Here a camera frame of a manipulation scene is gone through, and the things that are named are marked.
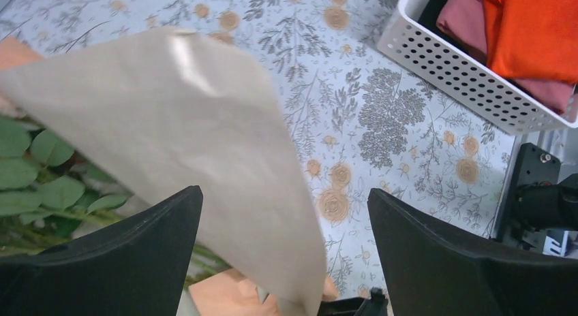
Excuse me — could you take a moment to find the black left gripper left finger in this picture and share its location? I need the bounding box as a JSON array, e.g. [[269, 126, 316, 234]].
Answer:
[[1, 186, 203, 315]]

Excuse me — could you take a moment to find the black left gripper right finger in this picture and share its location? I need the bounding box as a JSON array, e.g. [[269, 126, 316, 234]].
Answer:
[[367, 189, 577, 315]]

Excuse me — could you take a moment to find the pile of fake flowers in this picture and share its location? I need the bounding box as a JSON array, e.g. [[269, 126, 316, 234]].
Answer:
[[0, 95, 231, 290]]

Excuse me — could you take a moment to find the peach wrapping paper sheet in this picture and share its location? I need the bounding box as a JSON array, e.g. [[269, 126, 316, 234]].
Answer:
[[1, 27, 326, 315]]

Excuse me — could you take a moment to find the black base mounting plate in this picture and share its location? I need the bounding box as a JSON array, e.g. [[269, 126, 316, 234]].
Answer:
[[490, 143, 577, 258]]

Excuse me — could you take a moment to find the floral patterned tablecloth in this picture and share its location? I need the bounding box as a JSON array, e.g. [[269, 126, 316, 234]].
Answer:
[[1, 0, 513, 298]]

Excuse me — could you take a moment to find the white plastic basket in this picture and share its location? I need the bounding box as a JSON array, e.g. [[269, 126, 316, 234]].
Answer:
[[376, 0, 577, 136]]

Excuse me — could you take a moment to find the pink cloth in basket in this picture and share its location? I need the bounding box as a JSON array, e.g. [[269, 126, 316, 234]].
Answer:
[[436, 0, 574, 115]]

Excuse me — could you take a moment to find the orange folded cloth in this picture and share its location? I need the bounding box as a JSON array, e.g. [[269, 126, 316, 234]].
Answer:
[[483, 0, 577, 84]]

